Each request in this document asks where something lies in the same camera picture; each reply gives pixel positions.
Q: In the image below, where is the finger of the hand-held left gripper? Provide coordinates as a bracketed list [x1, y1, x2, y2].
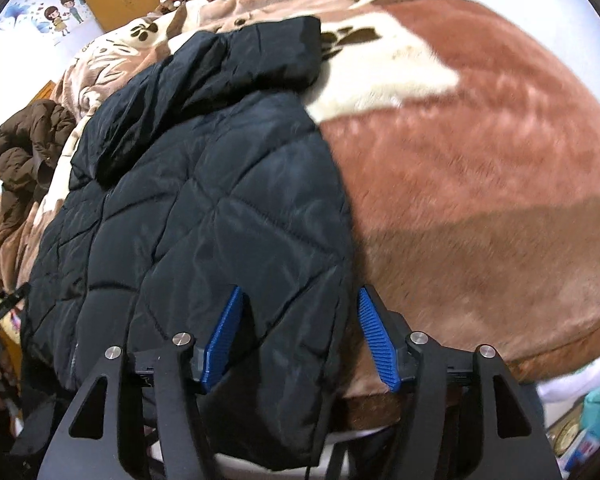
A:
[0, 282, 32, 334]

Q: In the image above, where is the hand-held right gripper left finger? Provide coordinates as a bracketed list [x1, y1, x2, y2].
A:
[37, 285, 246, 480]

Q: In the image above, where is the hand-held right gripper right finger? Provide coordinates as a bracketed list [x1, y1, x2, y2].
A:
[356, 285, 563, 480]

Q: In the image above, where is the black puffer jacket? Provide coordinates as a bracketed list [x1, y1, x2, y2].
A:
[10, 16, 361, 473]

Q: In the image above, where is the cartoon wall poster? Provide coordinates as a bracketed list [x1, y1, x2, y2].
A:
[0, 0, 88, 36]

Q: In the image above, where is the brown printed blanket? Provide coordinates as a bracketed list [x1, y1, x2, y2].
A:
[0, 0, 600, 431]

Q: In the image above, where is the brown puffer jacket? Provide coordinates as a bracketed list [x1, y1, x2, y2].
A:
[0, 100, 77, 241]

